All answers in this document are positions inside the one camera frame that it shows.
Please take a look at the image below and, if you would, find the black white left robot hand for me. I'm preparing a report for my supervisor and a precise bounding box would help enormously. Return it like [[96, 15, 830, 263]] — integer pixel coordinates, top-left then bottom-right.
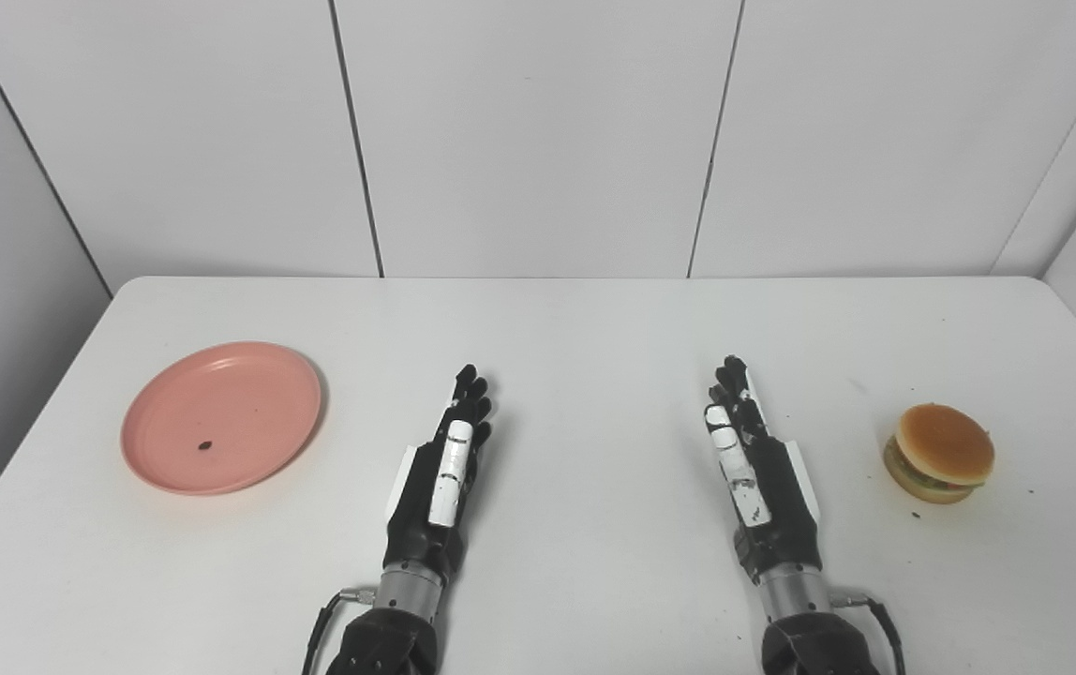
[[382, 364, 495, 588]]

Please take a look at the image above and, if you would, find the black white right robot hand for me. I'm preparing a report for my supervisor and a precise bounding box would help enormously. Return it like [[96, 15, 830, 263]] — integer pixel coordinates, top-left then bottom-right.
[[702, 354, 826, 588]]

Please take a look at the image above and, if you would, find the toy hamburger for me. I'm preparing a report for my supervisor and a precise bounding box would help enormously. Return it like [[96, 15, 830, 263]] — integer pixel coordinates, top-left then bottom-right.
[[882, 403, 996, 505]]

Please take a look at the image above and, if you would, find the pink round plate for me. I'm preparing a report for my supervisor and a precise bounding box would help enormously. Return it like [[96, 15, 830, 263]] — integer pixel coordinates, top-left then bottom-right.
[[120, 341, 324, 496]]

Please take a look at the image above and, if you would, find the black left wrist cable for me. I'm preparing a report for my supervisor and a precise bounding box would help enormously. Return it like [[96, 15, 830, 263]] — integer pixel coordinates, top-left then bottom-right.
[[301, 586, 380, 675]]

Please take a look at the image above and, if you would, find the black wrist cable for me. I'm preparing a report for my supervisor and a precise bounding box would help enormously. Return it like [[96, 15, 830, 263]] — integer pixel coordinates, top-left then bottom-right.
[[829, 588, 907, 675], [301, 586, 380, 675]]

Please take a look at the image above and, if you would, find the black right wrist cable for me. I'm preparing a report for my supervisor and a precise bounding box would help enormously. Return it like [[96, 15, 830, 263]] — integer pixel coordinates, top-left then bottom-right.
[[829, 588, 907, 675]]

